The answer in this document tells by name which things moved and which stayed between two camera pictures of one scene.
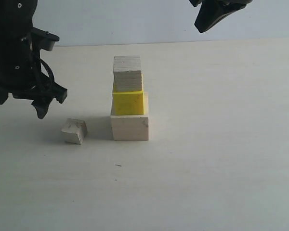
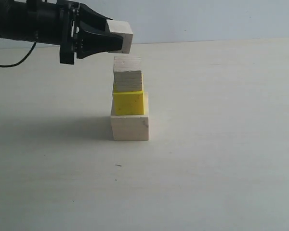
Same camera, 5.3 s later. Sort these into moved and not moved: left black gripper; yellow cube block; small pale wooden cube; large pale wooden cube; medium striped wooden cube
Moved: left black gripper; small pale wooden cube
Not moved: medium striped wooden cube; yellow cube block; large pale wooden cube
